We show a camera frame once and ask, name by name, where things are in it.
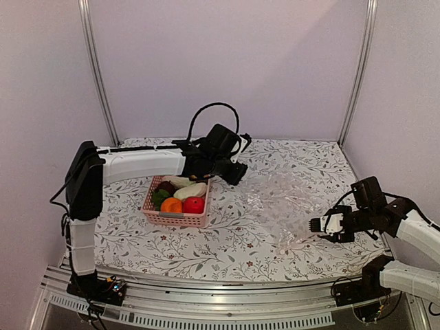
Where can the red toy apple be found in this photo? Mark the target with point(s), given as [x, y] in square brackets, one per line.
[194, 205]

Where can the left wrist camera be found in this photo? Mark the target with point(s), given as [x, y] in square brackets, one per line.
[241, 145]

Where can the pink perforated plastic basket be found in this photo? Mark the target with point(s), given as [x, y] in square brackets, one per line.
[171, 218]

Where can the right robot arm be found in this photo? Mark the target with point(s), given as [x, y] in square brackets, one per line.
[400, 218]

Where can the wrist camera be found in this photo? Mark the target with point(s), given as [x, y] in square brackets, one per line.
[241, 145]
[368, 194]

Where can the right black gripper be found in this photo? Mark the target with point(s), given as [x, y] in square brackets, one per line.
[337, 238]

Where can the white toy radish with leaves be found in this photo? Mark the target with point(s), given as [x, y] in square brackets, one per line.
[195, 190]

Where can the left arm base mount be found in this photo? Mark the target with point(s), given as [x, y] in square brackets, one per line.
[110, 291]

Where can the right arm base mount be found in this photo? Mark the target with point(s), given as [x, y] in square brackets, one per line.
[346, 291]

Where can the aluminium frame post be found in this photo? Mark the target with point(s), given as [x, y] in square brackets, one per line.
[88, 32]
[367, 39]

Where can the clear zip top bag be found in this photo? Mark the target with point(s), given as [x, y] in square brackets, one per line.
[283, 204]

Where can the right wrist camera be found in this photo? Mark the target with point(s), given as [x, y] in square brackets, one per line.
[368, 194]

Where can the orange toy tangerine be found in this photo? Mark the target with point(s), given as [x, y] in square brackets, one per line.
[172, 205]

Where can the floral patterned table mat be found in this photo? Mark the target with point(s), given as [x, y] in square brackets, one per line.
[237, 242]

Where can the dark maroon toy beet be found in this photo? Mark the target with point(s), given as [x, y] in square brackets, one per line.
[166, 186]

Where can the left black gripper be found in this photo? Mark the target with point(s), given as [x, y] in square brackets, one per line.
[235, 177]

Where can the white toy cabbage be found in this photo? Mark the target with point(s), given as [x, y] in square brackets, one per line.
[177, 181]

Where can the front aluminium rail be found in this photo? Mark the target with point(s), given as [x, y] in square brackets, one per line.
[161, 302]

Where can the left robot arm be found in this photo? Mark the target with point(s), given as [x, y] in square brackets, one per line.
[93, 168]

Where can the right aluminium frame post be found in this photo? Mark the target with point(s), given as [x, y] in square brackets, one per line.
[367, 39]

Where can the left aluminium frame post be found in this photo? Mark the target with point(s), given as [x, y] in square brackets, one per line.
[88, 32]

